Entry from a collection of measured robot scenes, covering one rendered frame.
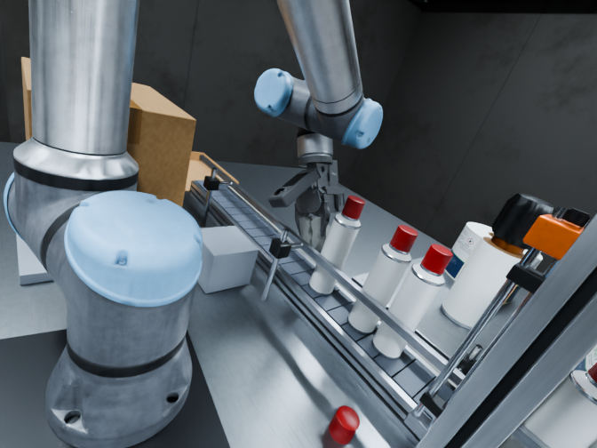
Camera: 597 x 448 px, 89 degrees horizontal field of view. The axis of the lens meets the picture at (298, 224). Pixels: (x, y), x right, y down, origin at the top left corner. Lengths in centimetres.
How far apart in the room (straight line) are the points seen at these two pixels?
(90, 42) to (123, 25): 4
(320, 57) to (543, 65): 290
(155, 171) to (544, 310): 59
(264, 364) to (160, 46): 243
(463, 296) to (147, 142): 70
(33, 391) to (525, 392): 49
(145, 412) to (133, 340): 9
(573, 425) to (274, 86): 59
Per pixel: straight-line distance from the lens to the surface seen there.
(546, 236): 36
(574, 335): 31
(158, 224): 32
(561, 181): 299
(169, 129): 62
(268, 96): 56
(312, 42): 40
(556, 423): 50
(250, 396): 50
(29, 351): 52
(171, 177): 65
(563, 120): 306
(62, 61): 38
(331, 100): 46
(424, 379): 59
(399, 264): 51
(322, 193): 62
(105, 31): 37
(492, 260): 73
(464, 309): 77
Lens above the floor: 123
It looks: 23 degrees down
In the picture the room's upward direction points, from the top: 19 degrees clockwise
